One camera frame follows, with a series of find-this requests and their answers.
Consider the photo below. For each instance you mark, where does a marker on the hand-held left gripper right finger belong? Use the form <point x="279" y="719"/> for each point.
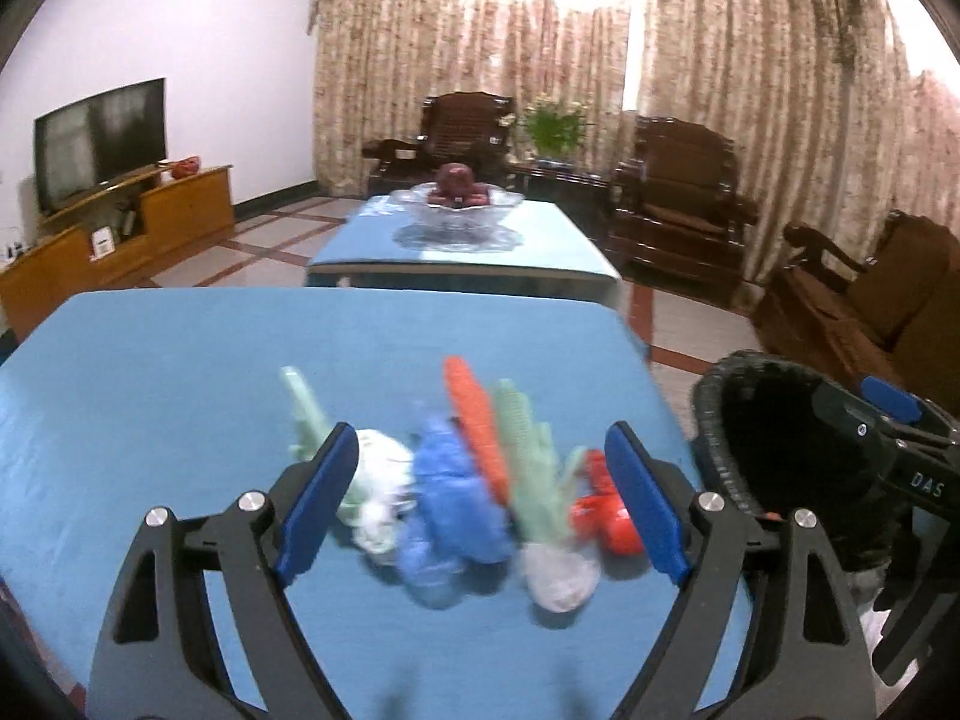
<point x="649" y="510"/>

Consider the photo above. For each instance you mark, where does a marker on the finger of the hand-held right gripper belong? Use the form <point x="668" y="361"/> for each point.
<point x="889" y="397"/>
<point x="851" y="420"/>

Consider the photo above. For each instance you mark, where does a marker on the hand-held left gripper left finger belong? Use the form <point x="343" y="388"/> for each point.
<point x="315" y="510"/>

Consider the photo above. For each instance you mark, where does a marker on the black trash bin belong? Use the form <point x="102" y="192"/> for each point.
<point x="780" y="427"/>

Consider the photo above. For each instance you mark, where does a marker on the white tissue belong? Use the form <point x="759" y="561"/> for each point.
<point x="375" y="465"/>

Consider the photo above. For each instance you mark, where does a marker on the white plastic bag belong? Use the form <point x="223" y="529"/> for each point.
<point x="559" y="574"/>

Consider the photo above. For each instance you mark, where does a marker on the blue plastic bag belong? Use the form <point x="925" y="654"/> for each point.
<point x="450" y="510"/>

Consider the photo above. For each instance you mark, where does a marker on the orange foam net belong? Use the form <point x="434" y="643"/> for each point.
<point x="472" y="420"/>

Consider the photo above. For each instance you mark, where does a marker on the dark wooden sofa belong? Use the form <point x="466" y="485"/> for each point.
<point x="892" y="292"/>

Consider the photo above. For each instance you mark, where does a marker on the pale blue tablecloth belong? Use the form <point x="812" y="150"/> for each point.
<point x="555" y="240"/>

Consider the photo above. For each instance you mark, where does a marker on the dark wooden armchair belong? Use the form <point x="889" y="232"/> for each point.
<point x="457" y="127"/>
<point x="682" y="172"/>

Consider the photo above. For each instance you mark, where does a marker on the lace doily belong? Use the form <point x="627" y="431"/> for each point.
<point x="502" y="241"/>

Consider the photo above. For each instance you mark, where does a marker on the wooden television cabinet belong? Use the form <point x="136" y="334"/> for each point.
<point x="187" y="214"/>

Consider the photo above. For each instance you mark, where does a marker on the glass fruit bowl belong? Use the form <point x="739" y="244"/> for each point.
<point x="457" y="217"/>

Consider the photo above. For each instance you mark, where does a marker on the dark wooden side table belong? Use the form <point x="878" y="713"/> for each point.
<point x="559" y="184"/>

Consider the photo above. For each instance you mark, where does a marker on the red apple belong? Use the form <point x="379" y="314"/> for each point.
<point x="475" y="195"/>
<point x="439" y="195"/>
<point x="454" y="174"/>

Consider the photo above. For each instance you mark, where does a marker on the white device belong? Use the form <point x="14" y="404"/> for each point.
<point x="102" y="244"/>

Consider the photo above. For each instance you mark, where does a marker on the floral curtains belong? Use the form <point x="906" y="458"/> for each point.
<point x="712" y="52"/>

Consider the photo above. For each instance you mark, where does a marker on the potted green plant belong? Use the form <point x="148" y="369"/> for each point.
<point x="555" y="127"/>

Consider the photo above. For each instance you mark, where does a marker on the power strip with plugs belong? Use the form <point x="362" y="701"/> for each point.
<point x="13" y="251"/>

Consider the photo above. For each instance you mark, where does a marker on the flat screen television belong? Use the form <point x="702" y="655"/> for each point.
<point x="101" y="142"/>

